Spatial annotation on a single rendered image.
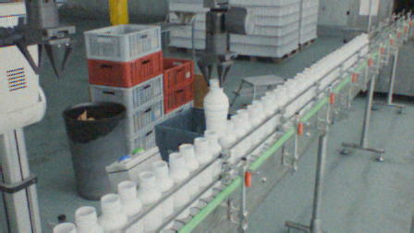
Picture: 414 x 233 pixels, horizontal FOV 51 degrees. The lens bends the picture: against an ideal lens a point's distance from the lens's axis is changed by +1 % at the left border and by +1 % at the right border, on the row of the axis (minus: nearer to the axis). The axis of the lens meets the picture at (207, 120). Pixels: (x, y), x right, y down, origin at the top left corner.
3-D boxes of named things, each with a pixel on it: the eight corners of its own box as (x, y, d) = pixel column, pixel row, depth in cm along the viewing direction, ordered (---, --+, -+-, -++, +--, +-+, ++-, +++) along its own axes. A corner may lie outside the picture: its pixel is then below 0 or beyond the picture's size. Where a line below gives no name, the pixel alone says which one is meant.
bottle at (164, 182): (158, 215, 109) (155, 156, 104) (178, 222, 106) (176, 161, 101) (144, 227, 104) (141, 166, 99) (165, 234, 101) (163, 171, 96)
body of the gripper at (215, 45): (205, 55, 122) (205, 28, 119) (237, 58, 117) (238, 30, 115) (193, 58, 116) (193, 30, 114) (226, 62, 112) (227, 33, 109)
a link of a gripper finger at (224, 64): (212, 83, 124) (212, 51, 120) (234, 86, 120) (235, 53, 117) (200, 88, 118) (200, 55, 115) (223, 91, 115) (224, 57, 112)
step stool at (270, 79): (261, 101, 548) (262, 69, 534) (288, 116, 495) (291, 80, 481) (229, 105, 530) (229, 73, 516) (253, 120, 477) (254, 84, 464)
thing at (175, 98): (165, 115, 429) (164, 93, 421) (132, 109, 446) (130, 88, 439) (194, 99, 480) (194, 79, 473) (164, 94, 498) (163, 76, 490)
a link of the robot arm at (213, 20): (212, 6, 116) (201, 8, 111) (235, 7, 113) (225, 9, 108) (212, 32, 118) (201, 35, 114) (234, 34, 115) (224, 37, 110)
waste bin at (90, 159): (103, 211, 300) (95, 125, 278) (57, 195, 321) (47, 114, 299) (143, 184, 337) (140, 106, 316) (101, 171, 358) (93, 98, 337)
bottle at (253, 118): (245, 147, 151) (247, 103, 145) (261, 151, 148) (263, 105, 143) (239, 153, 146) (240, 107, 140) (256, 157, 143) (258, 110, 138)
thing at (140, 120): (130, 139, 367) (129, 115, 360) (91, 132, 382) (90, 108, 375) (165, 117, 420) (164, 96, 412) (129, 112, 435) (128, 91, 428)
